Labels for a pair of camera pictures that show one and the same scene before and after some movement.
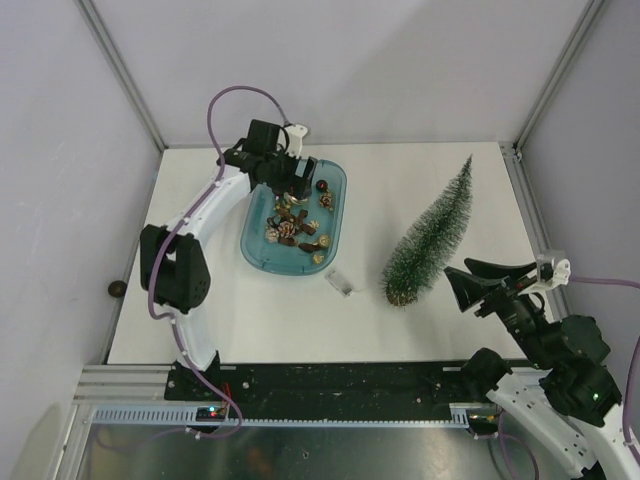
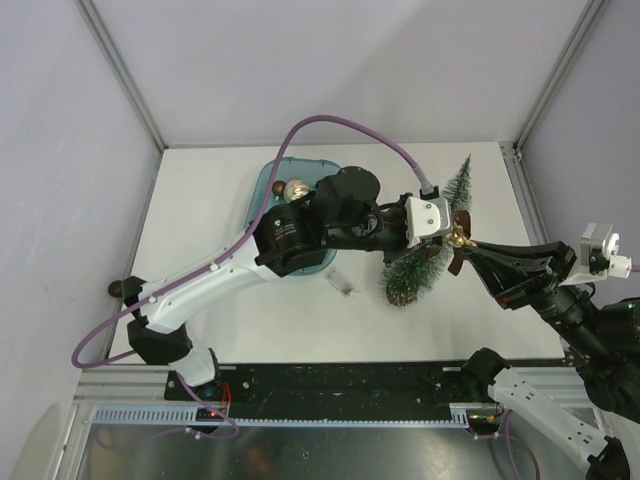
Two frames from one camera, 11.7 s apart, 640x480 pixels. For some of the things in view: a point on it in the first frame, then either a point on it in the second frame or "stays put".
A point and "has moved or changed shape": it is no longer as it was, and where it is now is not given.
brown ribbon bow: (288, 225) has moved or changed shape
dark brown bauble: (117, 288) stays put
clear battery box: (342, 286) stays put
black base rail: (319, 387) stays put
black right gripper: (470, 288) -> (519, 273)
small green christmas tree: (430, 243) stays put
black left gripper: (294, 186) -> (401, 244)
